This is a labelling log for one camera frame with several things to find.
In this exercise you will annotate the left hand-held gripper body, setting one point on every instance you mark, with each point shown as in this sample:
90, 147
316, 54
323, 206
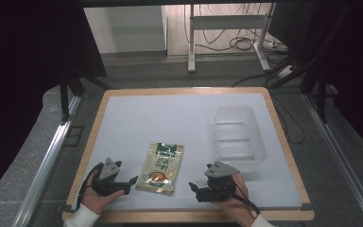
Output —
108, 170

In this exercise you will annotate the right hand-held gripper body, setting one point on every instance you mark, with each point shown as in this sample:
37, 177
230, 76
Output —
218, 183

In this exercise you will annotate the beige and green food packet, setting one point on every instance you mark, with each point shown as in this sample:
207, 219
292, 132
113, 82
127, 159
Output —
160, 168

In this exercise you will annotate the clear plastic container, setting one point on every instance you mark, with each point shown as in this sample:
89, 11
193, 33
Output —
239, 138

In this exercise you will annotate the person's right hand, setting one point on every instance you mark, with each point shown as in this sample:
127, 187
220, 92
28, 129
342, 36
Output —
237, 201

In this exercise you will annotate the person's left hand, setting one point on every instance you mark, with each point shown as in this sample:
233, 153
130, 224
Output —
98, 198

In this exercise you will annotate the wooden table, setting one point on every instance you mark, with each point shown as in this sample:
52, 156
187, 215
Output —
182, 216

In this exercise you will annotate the dark floor plate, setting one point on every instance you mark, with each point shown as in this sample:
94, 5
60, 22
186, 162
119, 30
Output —
73, 136

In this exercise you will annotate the white table mat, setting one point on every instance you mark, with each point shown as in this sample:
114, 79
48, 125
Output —
170, 119

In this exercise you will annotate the black metal stand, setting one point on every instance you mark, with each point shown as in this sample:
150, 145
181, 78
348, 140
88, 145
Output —
321, 94
64, 97

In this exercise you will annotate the white power strip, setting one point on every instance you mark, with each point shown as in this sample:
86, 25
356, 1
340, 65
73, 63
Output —
285, 71

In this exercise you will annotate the dark curtain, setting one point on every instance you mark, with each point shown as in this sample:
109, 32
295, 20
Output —
356, 63
28, 63

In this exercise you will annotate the white panel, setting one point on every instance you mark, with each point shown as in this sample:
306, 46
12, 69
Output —
126, 30

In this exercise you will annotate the aluminium floor rail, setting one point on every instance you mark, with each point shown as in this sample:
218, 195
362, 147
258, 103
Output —
47, 164
340, 157

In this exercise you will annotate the white metal desk frame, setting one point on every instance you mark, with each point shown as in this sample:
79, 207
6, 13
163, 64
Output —
227, 22

